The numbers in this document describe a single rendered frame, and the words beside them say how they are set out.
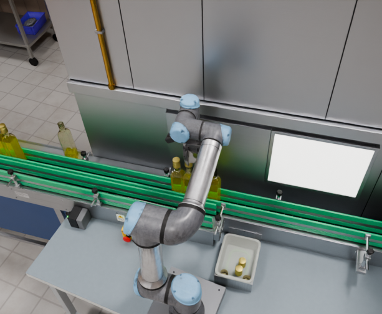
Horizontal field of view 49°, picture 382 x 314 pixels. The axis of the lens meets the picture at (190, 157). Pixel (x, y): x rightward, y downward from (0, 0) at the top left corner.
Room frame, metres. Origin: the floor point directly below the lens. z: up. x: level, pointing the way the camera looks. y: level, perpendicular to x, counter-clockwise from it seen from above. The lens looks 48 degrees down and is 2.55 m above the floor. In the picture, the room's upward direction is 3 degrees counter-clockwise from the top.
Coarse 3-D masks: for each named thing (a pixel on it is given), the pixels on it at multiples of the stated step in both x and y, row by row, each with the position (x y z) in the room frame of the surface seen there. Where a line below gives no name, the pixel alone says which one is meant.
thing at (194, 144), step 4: (188, 140) 1.23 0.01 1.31; (192, 140) 1.22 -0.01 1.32; (196, 140) 1.21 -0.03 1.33; (184, 144) 1.21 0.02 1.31; (188, 144) 1.21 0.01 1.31; (192, 144) 1.20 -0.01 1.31; (196, 144) 1.20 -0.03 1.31; (200, 144) 1.20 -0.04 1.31; (188, 148) 1.21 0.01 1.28; (192, 148) 1.21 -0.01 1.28; (196, 148) 1.19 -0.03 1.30; (196, 152) 1.19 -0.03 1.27
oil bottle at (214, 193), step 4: (220, 176) 1.22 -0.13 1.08; (212, 180) 1.19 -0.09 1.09; (216, 180) 1.19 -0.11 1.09; (220, 180) 1.20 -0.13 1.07; (212, 184) 1.18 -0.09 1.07; (216, 184) 1.17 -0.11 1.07; (220, 184) 1.20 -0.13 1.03; (212, 188) 1.18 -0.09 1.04; (216, 188) 1.17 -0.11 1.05; (220, 188) 1.21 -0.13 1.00; (212, 192) 1.18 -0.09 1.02; (216, 192) 1.17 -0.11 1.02; (220, 192) 1.21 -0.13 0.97; (208, 196) 1.19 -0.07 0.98; (212, 196) 1.18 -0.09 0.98; (216, 196) 1.17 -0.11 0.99; (220, 196) 1.21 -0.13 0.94; (220, 200) 1.21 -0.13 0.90
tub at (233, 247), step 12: (228, 240) 1.05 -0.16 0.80; (240, 240) 1.03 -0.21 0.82; (252, 240) 1.02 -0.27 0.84; (228, 252) 1.00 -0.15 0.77; (240, 252) 1.00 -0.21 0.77; (252, 252) 0.99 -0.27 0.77; (216, 264) 0.91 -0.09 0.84; (228, 264) 0.94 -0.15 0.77; (252, 264) 0.93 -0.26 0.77; (228, 276) 0.85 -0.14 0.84; (240, 276) 0.88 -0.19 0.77; (252, 276) 0.84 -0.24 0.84
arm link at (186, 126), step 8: (184, 112) 1.18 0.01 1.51; (176, 120) 1.14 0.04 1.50; (184, 120) 1.14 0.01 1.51; (192, 120) 1.14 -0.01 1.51; (200, 120) 1.14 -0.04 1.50; (176, 128) 1.10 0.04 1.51; (184, 128) 1.10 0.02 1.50; (192, 128) 1.10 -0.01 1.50; (176, 136) 1.09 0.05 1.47; (184, 136) 1.08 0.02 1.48; (192, 136) 1.09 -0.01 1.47
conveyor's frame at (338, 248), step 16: (0, 192) 1.43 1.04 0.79; (16, 192) 1.39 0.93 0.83; (32, 192) 1.36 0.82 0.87; (48, 192) 1.34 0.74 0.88; (64, 208) 1.31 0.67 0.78; (96, 208) 1.24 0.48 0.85; (112, 208) 1.22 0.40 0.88; (224, 224) 1.13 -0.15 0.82; (240, 224) 1.10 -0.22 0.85; (256, 224) 1.08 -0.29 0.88; (192, 240) 1.08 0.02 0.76; (208, 240) 1.06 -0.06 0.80; (272, 240) 1.05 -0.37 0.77; (288, 240) 1.03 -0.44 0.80; (304, 240) 1.01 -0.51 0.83; (320, 240) 0.98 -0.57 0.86; (336, 240) 0.97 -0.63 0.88; (336, 256) 0.95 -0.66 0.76; (352, 256) 0.93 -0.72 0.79
